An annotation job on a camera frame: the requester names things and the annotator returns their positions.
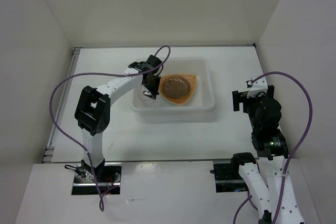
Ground clear plastic cup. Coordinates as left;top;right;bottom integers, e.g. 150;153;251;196
138;87;156;108

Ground smoky glass plate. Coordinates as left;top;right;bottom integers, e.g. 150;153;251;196
161;75;191;98

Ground woven bamboo fan tray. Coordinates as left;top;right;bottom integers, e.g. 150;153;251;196
159;74;197;105

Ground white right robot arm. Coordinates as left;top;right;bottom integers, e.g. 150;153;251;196
228;74;305;223

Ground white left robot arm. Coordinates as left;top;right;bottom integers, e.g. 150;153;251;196
75;55;162;182

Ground translucent plastic bin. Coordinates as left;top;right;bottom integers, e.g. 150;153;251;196
130;57;215;119

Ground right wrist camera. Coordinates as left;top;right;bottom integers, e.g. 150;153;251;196
246;77;268;98

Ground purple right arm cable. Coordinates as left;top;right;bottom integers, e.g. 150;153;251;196
233;71;313;224

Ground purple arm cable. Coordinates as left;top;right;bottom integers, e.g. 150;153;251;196
49;45;171;212
233;71;313;224

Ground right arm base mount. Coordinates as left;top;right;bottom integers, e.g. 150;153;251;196
210;159;248;193

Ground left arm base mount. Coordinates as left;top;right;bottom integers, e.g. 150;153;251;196
64;163;122;195

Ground aluminium table edge rail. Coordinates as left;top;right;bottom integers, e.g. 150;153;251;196
42;47;82;164

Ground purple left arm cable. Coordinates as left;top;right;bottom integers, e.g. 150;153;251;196
49;45;171;212

